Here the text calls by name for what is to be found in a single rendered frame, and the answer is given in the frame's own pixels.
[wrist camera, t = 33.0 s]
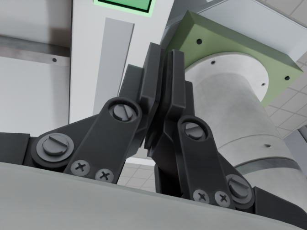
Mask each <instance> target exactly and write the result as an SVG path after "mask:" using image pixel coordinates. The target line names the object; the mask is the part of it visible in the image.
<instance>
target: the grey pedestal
mask: <svg viewBox="0 0 307 230"><path fill-rule="evenodd" d="M187 10H190V11H192V12H195V13H197V14H199V15H201V16H203V17H205V18H207V19H210V20H212V21H214V22H216V23H218V24H221V25H223V26H225V27H227V28H229V29H232V30H234V31H236V32H238V33H241V34H243V35H245V36H247V37H249V38H252V39H254V40H256V41H258V42H260V43H263V44H265V45H267V46H269V47H271V48H273V49H275V50H278V51H280V52H282V53H284V54H287V55H288V56H289V57H290V58H291V59H292V60H293V61H294V62H296V61H297V60H298V59H299V58H300V57H301V56H302V55H303V54H304V53H305V52H306V51H307V27H305V26H304V25H302V24H300V23H298V22H297V21H295V20H293V19H291V18H289V17H287V16H286V15H284V14H282V13H280V12H278V11H276V10H275V9H273V8H271V7H269V6H267V5H266V4H264V3H262V2H260V1H258V0H174V2H173V5H172V8H171V11H170V14H169V17H168V20H167V23H166V26H165V29H164V32H163V35H162V38H161V41H160V45H161V48H162V49H165V50H166V48H167V46H168V44H169V43H170V41H171V39H172V37H173V35H174V33H175V32H176V30H177V28H178V26H179V24H180V23H181V21H182V19H183V17H184V15H185V13H186V12H187Z"/></svg>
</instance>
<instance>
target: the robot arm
mask: <svg viewBox="0 0 307 230"><path fill-rule="evenodd" d="M164 52H165V49H162V48H161V45H159V44H156V43H153V42H150V45H149V47H148V51H147V55H146V58H145V61H144V64H143V67H138V66H135V65H131V64H128V65H127V69H126V72H125V76H124V79H123V82H122V86H121V89H120V93H119V95H118V97H114V98H111V99H109V100H108V101H107V102H106V103H105V104H104V106H103V108H102V109H101V111H100V113H99V114H96V115H93V116H91V117H88V118H85V119H82V120H79V121H77V122H74V123H71V124H68V125H65V126H62V127H59V128H57V129H54V130H51V131H48V132H45V133H43V134H41V135H40V136H39V137H33V136H30V134H28V133H8V132H0V230H307V178H306V176H305V175H304V173H303V171H302V170H301V168H300V167H299V165H298V163H297V162H296V160H295V158H294V157H293V155H292V153H291V152H290V150H289V148H288V147H287V145H286V143H285V142H284V140H283V138H282V137H281V135H280V134H279V132H278V130H277V128H276V127H275V125H274V123H273V122H272V120H271V119H270V117H269V115H268V114H267V112H266V110H265V109H264V107H263V105H262V104H261V101H262V99H263V98H264V96H265V94H266V92H267V88H268V84H269V78H268V73H267V71H266V69H265V67H264V66H263V64H262V63H261V62H260V61H259V60H258V59H256V58H255V57H253V56H251V55H249V54H246V53H243V52H220V53H215V54H212V55H209V56H206V57H204V58H202V59H200V60H198V61H196V62H194V63H193V64H191V65H190V66H189V67H187V68H186V69H185V57H184V52H181V51H178V50H175V49H173V50H172V51H167V54H166V56H165V59H164ZM144 139H145V143H144V149H147V150H148V152H147V157H151V158H152V159H153V161H154V162H155V165H154V177H155V190H156V192H150V191H146V190H141V189H137V188H131V187H126V186H122V185H117V182H118V180H119V177H120V175H121V173H122V170H123V167H124V164H125V162H126V159H128V158H130V157H131V156H133V155H135V154H137V151H138V149H139V148H141V146H142V144H143V141H144Z"/></svg>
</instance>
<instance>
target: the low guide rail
mask: <svg viewBox="0 0 307 230"><path fill-rule="evenodd" d="M0 57H6V58H14V59H20V60H26V61H32V62H38V63H47V64H53V65H59V66H66V67H70V48H69V47H63V46H57V45H52V44H46V43H41V42H34V41H28V40H23V39H17V38H12V37H5V36H0Z"/></svg>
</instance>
